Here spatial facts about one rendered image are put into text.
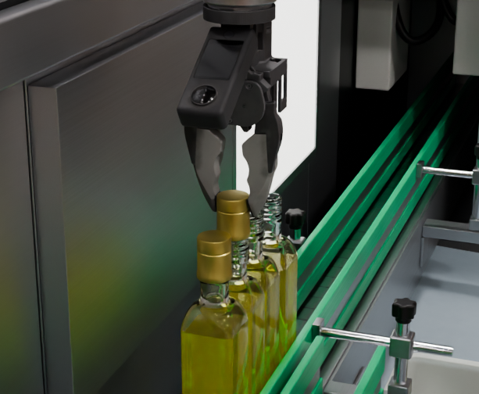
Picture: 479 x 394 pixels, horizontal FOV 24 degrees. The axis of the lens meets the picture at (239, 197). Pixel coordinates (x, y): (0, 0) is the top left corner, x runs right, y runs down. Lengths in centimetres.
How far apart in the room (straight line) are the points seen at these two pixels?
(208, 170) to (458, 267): 102
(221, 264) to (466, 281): 99
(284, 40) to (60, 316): 71
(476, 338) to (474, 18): 65
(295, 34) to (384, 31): 52
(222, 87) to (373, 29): 122
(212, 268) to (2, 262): 20
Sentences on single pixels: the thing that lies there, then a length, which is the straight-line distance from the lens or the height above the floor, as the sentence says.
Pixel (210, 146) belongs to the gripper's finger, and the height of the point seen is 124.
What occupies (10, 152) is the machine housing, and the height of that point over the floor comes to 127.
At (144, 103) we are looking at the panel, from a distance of 123.
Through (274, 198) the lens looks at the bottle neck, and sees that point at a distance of 128.
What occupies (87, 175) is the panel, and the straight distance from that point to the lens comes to 112.
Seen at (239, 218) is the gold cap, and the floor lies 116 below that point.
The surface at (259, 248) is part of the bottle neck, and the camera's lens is 123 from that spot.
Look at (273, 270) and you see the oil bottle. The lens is 124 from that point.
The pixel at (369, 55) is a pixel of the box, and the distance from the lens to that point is 227.
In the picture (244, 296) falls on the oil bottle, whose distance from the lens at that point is 117.
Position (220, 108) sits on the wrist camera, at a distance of 104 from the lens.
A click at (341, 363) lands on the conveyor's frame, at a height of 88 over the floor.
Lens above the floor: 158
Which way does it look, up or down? 20 degrees down
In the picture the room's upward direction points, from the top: straight up
